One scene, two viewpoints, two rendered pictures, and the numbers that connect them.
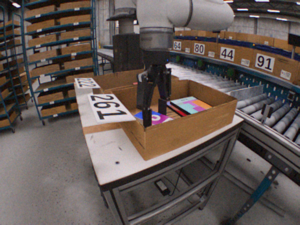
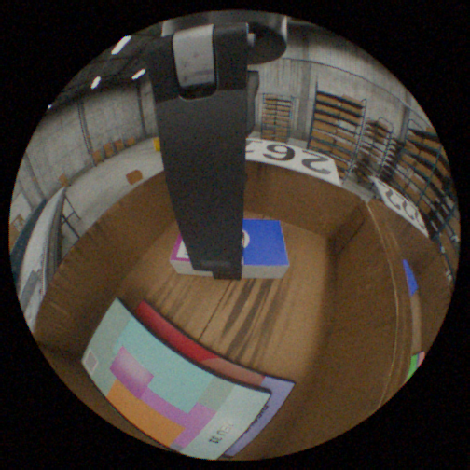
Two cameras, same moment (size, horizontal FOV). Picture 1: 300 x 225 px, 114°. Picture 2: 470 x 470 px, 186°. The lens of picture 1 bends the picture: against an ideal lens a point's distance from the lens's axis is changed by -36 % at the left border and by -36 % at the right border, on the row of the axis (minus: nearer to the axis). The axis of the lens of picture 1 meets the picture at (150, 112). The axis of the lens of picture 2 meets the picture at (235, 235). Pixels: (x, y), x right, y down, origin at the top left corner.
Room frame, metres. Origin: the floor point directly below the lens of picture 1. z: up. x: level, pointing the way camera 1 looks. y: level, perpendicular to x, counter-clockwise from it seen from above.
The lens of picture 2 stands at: (0.50, -0.07, 0.91)
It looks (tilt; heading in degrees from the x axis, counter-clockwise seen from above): 49 degrees down; 143
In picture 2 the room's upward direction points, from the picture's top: straight up
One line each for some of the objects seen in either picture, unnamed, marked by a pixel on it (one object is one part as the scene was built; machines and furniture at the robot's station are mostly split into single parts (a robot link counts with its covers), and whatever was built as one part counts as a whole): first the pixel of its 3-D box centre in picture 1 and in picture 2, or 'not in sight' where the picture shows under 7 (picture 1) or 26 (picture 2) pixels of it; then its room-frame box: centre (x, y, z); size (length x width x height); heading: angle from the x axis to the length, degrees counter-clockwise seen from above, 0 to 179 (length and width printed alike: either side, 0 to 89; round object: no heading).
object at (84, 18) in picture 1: (75, 21); not in sight; (2.01, 1.02, 1.39); 0.40 x 0.30 x 0.10; 115
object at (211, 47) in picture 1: (212, 49); not in sight; (1.63, -0.69, 0.96); 0.39 x 0.29 x 0.17; 26
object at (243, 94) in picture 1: (248, 93); not in sight; (0.76, -0.62, 0.76); 0.46 x 0.01 x 0.09; 116
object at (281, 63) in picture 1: (278, 65); not in sight; (0.93, -1.04, 0.96); 0.39 x 0.29 x 0.17; 26
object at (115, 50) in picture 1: (128, 56); not in sight; (1.08, 0.15, 0.91); 0.26 x 0.26 x 0.33; 29
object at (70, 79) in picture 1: (80, 75); not in sight; (2.02, 1.02, 0.59); 0.40 x 0.30 x 0.10; 114
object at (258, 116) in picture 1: (268, 110); not in sight; (0.61, -0.69, 0.72); 0.52 x 0.05 x 0.05; 116
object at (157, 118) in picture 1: (154, 122); (229, 247); (0.42, -0.02, 0.77); 0.13 x 0.07 x 0.04; 51
